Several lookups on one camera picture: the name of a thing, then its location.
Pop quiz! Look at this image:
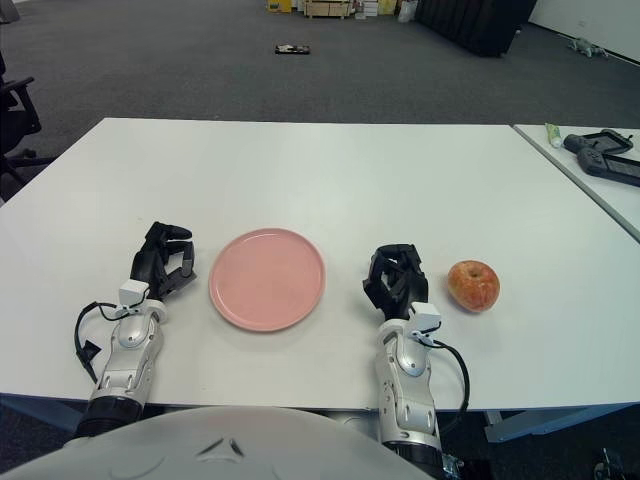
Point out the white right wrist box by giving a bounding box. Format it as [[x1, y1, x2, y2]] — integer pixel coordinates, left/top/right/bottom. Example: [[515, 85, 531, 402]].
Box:
[[412, 302, 442, 336]]

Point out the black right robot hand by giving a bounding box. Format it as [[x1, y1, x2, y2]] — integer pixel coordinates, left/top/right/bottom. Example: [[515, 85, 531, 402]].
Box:
[[362, 243, 430, 321]]

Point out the grey plush toy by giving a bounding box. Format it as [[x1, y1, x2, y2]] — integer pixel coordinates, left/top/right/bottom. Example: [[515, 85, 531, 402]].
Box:
[[567, 37, 610, 60]]

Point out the red yellow apple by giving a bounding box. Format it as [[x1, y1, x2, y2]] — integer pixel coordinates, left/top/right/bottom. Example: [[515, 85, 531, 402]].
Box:
[[447, 259, 501, 314]]

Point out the black office chair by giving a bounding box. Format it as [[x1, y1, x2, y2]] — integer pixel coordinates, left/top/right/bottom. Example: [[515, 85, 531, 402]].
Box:
[[0, 49, 56, 201]]

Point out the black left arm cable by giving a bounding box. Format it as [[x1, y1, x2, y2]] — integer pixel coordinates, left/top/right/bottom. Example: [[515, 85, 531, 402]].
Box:
[[73, 301, 126, 384]]

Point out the black handheld controller with frame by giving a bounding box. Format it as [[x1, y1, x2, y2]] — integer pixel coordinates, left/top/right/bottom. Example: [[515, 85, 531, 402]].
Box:
[[563, 128, 635, 156]]

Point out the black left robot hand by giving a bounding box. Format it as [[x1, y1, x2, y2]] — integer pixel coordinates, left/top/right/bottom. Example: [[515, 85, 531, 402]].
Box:
[[130, 221, 200, 304]]

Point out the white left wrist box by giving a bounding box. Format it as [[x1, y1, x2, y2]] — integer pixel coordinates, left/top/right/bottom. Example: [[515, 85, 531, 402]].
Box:
[[118, 280, 151, 307]]

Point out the black handheld controller with screen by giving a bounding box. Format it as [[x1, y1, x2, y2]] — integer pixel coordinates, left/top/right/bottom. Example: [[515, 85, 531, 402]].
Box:
[[576, 149, 640, 189]]

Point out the blue grey table frame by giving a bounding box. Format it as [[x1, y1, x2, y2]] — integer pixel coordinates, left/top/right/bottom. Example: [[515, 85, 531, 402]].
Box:
[[482, 399, 640, 444]]

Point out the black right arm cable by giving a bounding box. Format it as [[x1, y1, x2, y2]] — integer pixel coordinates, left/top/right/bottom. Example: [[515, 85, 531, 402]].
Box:
[[419, 332, 471, 436]]

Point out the wooden crate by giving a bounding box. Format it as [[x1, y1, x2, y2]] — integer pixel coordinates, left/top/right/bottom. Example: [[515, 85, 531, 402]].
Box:
[[303, 0, 359, 20]]

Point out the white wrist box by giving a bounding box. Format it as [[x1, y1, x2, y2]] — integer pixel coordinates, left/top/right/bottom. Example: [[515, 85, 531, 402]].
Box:
[[118, 280, 151, 307], [412, 302, 442, 336]]

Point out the grey robot torso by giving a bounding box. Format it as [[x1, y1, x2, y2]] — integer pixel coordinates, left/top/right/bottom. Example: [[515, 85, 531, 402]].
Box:
[[0, 405, 436, 480]]

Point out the black curtain partition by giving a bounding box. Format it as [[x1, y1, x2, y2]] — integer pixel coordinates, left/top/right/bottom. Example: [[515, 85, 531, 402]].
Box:
[[416, 0, 539, 58]]

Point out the pink round plate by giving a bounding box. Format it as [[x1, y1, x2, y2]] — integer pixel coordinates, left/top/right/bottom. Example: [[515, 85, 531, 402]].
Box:
[[208, 227, 327, 333]]

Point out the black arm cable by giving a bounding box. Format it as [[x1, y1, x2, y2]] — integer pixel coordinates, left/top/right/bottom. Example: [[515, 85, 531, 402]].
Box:
[[419, 332, 471, 436], [73, 301, 126, 384]]

